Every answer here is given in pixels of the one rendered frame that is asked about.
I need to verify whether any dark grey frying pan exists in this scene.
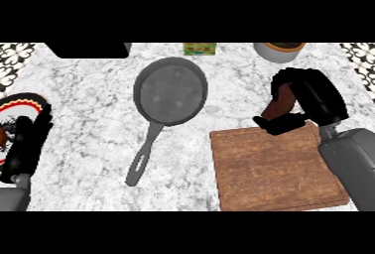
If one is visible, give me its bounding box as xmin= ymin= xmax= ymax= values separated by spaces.
xmin=124 ymin=57 xmax=209 ymax=188

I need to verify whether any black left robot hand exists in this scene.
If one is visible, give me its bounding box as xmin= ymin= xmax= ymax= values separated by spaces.
xmin=0 ymin=103 xmax=54 ymax=185

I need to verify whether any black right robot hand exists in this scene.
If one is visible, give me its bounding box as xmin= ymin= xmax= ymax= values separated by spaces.
xmin=252 ymin=66 xmax=349 ymax=136

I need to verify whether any black appliance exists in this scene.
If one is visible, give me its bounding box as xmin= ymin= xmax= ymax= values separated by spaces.
xmin=44 ymin=42 xmax=132 ymax=60

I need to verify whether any brown sweet potato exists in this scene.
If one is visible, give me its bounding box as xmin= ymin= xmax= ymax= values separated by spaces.
xmin=261 ymin=82 xmax=296 ymax=122

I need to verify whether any green box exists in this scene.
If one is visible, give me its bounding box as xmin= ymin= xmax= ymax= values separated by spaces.
xmin=181 ymin=42 xmax=218 ymax=57

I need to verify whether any patterned red black plate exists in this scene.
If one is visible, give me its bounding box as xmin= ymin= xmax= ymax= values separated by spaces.
xmin=0 ymin=92 xmax=53 ymax=167

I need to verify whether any brown wooden cutting board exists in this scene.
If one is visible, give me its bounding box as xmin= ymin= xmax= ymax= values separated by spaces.
xmin=208 ymin=120 xmax=349 ymax=212

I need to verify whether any grey pot with orange rim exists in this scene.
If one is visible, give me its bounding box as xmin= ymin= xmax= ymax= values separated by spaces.
xmin=252 ymin=42 xmax=307 ymax=64

